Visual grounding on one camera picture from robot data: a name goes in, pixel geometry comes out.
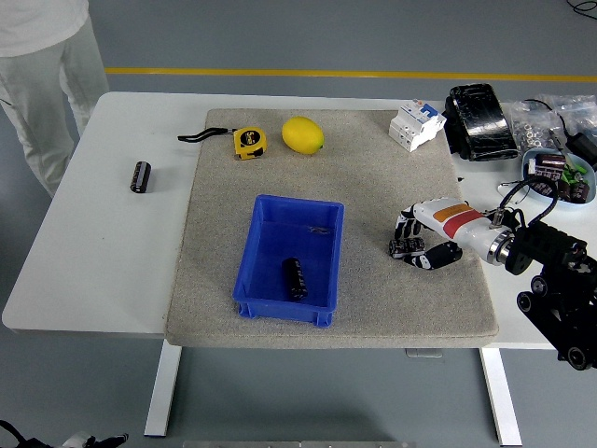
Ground thin wire with white end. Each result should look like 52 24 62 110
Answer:
494 180 528 196

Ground black pouch in plastic wrap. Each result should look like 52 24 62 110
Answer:
442 83 521 162

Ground clear bag of metal washers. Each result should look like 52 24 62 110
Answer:
507 100 568 155

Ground light blue bowl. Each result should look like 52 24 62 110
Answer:
521 147 597 209

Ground blue plastic box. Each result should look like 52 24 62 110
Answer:
232 194 345 328

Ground black cylindrical battery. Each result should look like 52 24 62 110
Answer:
281 257 310 301
129 161 153 194
535 154 567 173
559 180 590 204
531 170 561 196
388 236 426 259

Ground grey-brown felt mat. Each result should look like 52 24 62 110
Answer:
163 108 500 350

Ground white circuit breaker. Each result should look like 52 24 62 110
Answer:
388 100 448 153

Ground black floor cable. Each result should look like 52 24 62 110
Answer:
566 0 597 20

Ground white table leg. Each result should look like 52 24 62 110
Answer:
479 347 522 447
144 344 183 439

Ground yellow tape measure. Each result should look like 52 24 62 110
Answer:
176 126 271 161

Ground clear plastic bag of parts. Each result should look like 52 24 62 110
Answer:
535 94 597 136

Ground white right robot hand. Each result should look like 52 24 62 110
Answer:
395 198 508 272

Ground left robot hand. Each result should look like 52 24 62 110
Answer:
59 431 130 448

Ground person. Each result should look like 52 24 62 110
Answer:
0 0 109 200

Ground yellow lemon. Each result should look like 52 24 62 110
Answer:
281 116 326 154

